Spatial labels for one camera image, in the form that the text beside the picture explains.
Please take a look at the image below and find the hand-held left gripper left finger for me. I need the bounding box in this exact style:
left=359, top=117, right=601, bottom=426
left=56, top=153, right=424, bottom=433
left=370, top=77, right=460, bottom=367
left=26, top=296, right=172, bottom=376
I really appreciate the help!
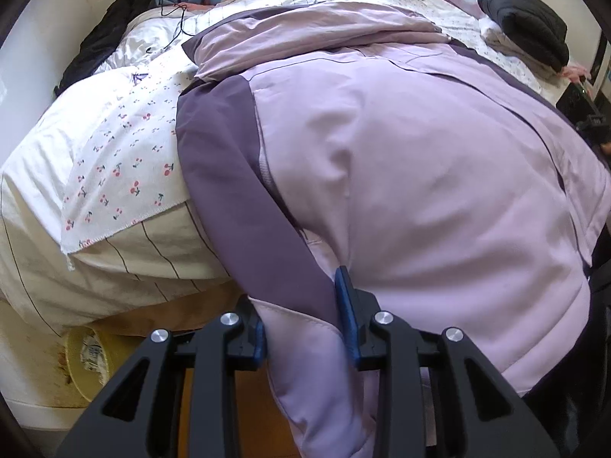
left=56, top=296, right=268, bottom=458

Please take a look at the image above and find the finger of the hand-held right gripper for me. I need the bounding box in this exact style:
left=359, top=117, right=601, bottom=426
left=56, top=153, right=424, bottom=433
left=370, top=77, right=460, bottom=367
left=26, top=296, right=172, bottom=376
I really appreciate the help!
left=575, top=112, right=611, bottom=146

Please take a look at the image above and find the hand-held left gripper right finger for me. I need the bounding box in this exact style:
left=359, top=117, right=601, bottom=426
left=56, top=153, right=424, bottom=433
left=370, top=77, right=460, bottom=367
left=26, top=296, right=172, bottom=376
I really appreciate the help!
left=334, top=266, right=559, bottom=458

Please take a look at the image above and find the purple jacket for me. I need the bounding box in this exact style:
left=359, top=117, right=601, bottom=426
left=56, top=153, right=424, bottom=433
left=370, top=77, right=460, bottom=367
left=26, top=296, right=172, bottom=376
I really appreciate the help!
left=176, top=0, right=611, bottom=458

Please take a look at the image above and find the black padded jacket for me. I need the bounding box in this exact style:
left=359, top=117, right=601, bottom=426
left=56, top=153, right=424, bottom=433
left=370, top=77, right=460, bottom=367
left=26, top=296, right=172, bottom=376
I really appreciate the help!
left=477, top=0, right=571, bottom=72

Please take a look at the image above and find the yellow round bin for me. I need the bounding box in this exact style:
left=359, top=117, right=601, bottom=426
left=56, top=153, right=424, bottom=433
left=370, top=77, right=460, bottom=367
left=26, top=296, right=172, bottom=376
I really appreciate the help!
left=64, top=327, right=131, bottom=404

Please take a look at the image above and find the cherry print bed sheet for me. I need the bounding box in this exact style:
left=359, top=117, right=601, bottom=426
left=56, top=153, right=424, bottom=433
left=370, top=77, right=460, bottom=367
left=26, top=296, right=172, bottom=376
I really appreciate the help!
left=61, top=0, right=545, bottom=273

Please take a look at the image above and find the person's dark clothing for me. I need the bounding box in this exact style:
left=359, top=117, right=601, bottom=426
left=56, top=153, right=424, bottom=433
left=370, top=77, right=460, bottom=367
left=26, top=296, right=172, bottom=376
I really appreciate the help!
left=520, top=229, right=611, bottom=458

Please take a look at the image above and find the white striped duvet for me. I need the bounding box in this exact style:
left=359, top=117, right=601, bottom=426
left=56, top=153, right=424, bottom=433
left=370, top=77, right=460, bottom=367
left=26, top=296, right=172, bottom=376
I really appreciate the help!
left=0, top=0, right=430, bottom=337

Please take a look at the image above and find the black garment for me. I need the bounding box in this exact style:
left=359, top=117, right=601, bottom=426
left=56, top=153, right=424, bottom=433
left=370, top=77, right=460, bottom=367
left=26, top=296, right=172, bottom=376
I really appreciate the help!
left=55, top=0, right=156, bottom=96

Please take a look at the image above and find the wooden bed frame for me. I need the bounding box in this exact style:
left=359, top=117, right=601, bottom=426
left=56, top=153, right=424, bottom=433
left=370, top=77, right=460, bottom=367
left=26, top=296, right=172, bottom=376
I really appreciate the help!
left=62, top=286, right=306, bottom=458

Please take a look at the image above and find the black cable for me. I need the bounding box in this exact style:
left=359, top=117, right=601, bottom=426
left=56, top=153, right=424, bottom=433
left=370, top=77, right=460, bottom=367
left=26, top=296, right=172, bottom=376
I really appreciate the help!
left=145, top=2, right=192, bottom=54

